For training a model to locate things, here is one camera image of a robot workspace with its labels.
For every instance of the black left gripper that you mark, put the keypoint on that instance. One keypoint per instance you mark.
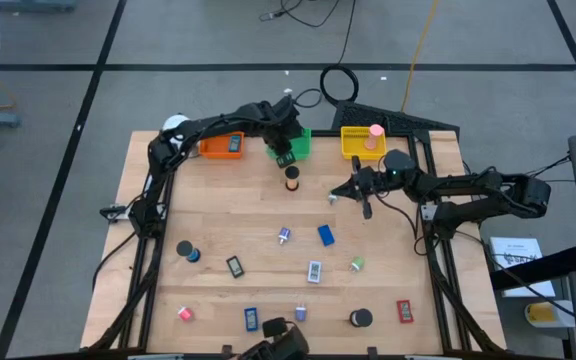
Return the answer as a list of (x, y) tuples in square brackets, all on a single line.
[(285, 130)]

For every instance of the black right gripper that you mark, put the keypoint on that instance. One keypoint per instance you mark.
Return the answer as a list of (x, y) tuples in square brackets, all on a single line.
[(373, 182)]

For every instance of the white USB charger green rim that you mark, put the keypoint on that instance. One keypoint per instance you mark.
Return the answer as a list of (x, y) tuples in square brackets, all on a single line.
[(357, 263), (332, 200)]

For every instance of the orange spool with black cap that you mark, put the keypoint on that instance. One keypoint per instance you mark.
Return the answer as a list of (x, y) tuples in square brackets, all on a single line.
[(292, 172)]

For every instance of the plain blue rectangular case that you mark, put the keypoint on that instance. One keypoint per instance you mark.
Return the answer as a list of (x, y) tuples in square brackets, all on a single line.
[(325, 235)]

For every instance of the teal case with label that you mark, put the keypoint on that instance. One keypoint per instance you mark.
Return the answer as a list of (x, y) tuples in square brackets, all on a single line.
[(234, 144)]

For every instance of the pink spool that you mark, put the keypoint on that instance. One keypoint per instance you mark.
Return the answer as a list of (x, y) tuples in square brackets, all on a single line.
[(375, 136)]

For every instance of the white USB charger purple rim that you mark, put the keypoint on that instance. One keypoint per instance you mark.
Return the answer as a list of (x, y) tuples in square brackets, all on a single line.
[(283, 234), (300, 313)]

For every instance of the white case with label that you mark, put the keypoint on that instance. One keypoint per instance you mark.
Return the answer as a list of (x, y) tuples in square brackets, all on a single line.
[(314, 271)]

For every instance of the black case with label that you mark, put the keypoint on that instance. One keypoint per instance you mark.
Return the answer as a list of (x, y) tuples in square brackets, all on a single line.
[(235, 266)]

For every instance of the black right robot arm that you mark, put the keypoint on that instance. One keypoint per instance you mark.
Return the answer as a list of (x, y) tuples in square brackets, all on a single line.
[(468, 185)]

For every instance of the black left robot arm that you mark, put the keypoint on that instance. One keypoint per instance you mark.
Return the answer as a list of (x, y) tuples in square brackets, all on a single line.
[(218, 122)]

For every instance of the green plastic basket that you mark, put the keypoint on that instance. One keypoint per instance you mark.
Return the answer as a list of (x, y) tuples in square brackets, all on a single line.
[(303, 147)]

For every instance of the yellow plastic basket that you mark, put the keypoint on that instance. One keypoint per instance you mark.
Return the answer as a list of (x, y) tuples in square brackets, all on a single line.
[(353, 145)]

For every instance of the black perforated panel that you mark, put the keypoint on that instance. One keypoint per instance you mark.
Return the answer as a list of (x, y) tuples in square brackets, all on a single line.
[(358, 115)]

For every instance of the orange plastic basket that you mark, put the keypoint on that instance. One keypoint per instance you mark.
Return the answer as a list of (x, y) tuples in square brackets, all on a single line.
[(213, 150)]

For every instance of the white mushroom-shaped table lamp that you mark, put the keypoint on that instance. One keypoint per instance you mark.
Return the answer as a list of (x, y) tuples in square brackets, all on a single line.
[(172, 121)]

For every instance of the dark spool with black cap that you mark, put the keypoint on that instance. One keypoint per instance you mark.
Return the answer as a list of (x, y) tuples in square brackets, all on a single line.
[(361, 317)]

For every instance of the red case with label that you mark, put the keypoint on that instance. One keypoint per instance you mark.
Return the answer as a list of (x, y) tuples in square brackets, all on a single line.
[(404, 311)]

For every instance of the blue spool with black cap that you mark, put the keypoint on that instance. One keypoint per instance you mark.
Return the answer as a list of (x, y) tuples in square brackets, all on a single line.
[(186, 248)]

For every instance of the blue case with label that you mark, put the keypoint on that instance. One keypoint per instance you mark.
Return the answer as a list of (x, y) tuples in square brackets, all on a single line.
[(251, 318)]

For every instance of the small black clamp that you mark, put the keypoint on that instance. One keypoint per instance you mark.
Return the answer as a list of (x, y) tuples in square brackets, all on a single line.
[(372, 351), (226, 350)]

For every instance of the black bulky object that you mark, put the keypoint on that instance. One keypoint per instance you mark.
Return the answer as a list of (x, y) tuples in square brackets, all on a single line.
[(288, 347)]

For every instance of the white printed booklet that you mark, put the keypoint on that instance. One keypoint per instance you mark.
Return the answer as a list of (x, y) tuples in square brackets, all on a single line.
[(515, 250)]

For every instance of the white USB charger pink rim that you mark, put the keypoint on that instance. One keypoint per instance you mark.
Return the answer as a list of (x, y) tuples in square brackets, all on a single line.
[(185, 313)]

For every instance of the black slanted bar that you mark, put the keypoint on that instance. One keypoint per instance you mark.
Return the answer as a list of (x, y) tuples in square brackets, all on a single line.
[(543, 267)]

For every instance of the yellow roll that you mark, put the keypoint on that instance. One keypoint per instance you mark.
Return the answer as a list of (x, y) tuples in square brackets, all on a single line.
[(540, 314)]

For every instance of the grey furniture foot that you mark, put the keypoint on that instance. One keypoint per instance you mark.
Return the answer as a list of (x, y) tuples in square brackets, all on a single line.
[(33, 5)]

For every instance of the black aluminium table frame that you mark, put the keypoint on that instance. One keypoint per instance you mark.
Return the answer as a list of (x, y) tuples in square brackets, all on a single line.
[(326, 133)]

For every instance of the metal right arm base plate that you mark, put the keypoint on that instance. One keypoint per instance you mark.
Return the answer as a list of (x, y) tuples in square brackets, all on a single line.
[(428, 212)]

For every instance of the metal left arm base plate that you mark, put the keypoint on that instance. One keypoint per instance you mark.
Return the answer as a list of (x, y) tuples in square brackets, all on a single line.
[(118, 212)]

